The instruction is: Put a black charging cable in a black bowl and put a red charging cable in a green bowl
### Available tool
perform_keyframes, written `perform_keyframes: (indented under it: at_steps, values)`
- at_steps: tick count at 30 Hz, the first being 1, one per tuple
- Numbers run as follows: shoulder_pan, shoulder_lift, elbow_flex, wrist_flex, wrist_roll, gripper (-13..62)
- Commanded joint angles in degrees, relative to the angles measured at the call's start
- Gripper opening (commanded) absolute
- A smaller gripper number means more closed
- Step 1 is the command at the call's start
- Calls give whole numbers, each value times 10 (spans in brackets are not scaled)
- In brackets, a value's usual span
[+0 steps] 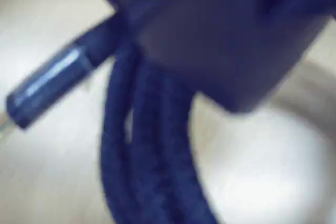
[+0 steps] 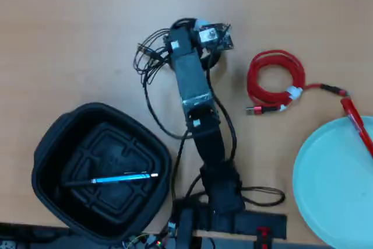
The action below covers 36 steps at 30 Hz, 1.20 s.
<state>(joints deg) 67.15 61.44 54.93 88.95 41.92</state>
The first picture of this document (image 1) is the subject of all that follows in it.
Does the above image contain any black charging cable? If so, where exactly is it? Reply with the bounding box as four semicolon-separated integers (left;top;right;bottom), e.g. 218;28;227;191
0;19;218;224

